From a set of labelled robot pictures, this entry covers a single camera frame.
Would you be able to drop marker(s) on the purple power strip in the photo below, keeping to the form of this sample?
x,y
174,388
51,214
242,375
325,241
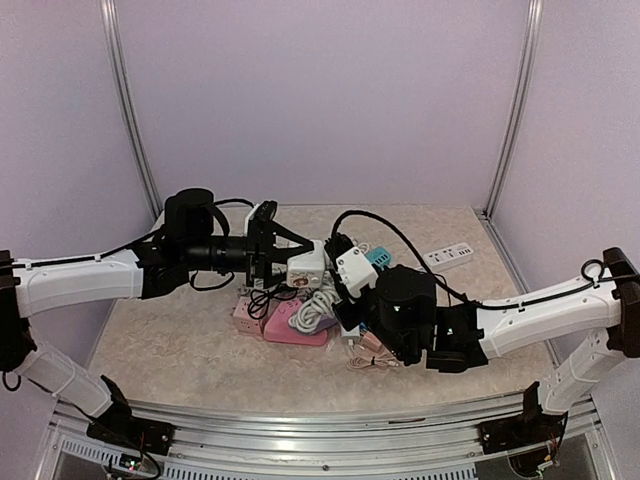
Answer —
x,y
326,322

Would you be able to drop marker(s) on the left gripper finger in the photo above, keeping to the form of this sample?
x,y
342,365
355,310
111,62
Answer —
x,y
275,230
273,275

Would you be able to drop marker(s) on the left aluminium post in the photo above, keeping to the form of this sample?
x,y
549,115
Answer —
x,y
109,14

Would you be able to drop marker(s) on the aluminium front rail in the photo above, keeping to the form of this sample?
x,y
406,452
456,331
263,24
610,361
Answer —
x,y
420,443

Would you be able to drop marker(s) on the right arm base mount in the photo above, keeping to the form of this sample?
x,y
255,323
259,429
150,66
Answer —
x,y
514,432

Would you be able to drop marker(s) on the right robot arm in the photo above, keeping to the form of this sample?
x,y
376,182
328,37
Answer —
x,y
602,301

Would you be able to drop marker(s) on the pink triangular power socket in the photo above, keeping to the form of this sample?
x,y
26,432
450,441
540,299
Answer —
x,y
277,330

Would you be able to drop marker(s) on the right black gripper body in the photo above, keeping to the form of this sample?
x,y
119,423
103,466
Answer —
x,y
393,342

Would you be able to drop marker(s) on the pink cube socket adapter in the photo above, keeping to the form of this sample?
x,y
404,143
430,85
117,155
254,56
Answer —
x,y
249,317

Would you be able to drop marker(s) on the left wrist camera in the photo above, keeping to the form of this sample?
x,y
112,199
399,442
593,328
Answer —
x,y
258,217

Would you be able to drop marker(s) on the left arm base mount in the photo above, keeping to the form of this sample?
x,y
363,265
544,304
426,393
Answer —
x,y
141,434

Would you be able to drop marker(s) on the teal power strip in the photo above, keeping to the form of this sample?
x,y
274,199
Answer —
x,y
379,257

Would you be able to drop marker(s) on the aluminium post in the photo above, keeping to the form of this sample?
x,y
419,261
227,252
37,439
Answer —
x,y
109,14
517,108

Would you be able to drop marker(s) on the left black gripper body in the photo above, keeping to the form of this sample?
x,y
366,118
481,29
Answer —
x,y
228,255

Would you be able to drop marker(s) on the small pink charger plug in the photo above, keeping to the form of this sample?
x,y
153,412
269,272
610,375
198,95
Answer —
x,y
371,343

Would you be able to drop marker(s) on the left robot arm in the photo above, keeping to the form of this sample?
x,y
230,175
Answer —
x,y
137,270

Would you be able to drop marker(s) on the white power strip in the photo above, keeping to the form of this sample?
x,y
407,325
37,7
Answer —
x,y
449,257

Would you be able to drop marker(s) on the right aluminium post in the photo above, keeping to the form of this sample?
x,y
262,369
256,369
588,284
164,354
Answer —
x,y
517,108

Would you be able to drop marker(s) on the white cartoon charger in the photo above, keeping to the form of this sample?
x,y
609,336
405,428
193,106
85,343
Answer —
x,y
307,270

